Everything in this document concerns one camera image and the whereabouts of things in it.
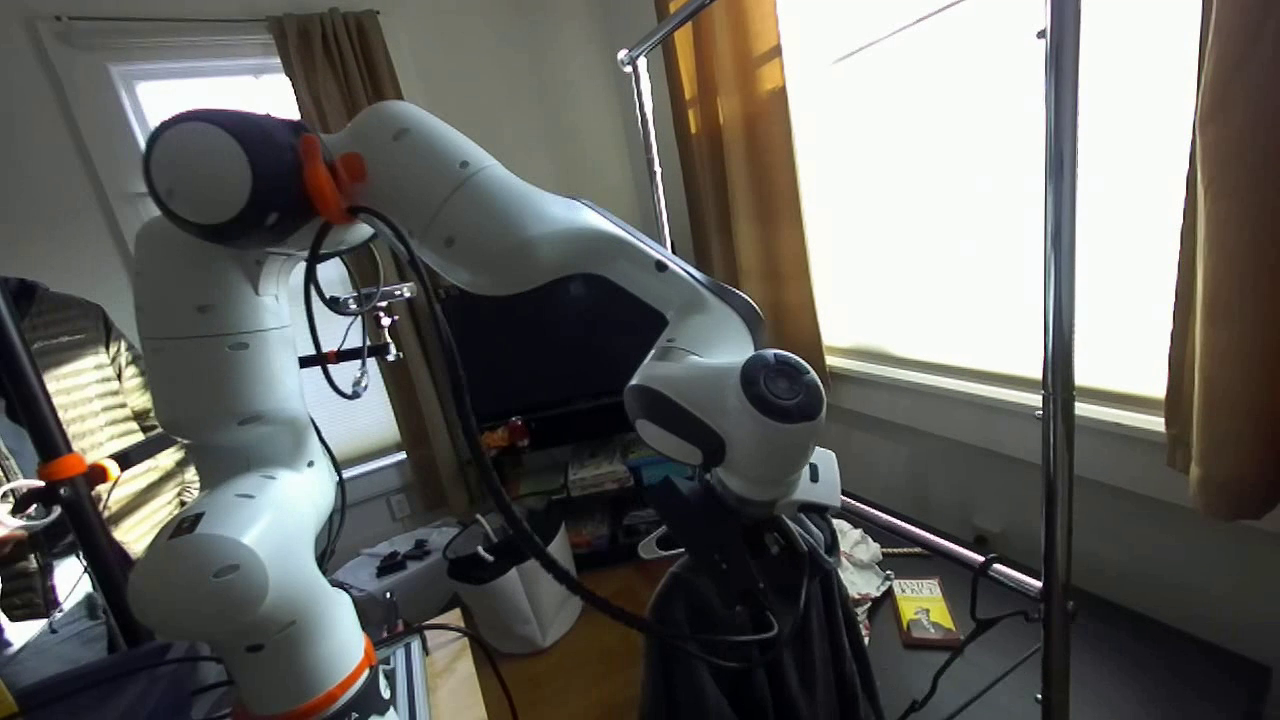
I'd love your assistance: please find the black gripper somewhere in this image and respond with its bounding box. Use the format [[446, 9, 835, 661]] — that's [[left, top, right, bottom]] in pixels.
[[683, 473, 813, 565]]

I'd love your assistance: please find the black cloth garment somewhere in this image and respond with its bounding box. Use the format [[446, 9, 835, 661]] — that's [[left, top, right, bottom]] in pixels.
[[637, 498, 893, 720]]

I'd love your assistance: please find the white plastic clothes hanger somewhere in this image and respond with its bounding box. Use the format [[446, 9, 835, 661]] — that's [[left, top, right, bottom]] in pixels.
[[632, 525, 691, 565]]

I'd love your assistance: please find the white crumpled cloth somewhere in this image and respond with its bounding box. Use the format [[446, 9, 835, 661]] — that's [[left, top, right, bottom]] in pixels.
[[823, 511, 897, 608]]

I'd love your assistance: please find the dark television stand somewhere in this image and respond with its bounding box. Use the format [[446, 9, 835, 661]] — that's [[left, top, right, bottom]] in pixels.
[[462, 408, 701, 566]]

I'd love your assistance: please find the yellow book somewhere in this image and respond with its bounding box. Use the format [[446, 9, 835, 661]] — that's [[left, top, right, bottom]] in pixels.
[[889, 573, 965, 656]]

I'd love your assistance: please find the white bin with black rim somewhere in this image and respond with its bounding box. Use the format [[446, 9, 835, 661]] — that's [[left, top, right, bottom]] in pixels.
[[444, 517, 589, 661]]

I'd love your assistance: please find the black flat screen television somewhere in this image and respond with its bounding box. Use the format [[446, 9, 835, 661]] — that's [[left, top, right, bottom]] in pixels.
[[430, 267, 670, 450]]

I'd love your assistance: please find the small red figurine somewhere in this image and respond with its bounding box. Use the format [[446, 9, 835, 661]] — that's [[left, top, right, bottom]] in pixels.
[[478, 410, 533, 460]]

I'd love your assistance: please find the white console box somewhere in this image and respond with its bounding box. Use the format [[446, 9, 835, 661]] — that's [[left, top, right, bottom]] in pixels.
[[331, 525, 462, 619]]

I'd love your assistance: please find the white window blind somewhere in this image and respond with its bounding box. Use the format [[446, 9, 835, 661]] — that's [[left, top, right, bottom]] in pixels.
[[772, 0, 1207, 408]]

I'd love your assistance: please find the brown pleated curtain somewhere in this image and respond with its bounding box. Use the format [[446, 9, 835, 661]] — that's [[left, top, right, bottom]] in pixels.
[[264, 9, 470, 519]]

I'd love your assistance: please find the black tripod with orange clamp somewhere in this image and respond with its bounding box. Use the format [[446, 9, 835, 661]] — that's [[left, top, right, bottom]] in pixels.
[[0, 291, 153, 656]]

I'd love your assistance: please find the thin black floor cable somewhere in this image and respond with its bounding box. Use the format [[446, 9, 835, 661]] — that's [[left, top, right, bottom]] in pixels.
[[897, 549, 1070, 720]]

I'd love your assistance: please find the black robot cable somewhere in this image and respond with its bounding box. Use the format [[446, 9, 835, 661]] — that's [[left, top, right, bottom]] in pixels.
[[301, 204, 802, 671]]

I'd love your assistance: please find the black camera boom stand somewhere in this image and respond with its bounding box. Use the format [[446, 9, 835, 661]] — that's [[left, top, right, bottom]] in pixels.
[[295, 274, 420, 376]]

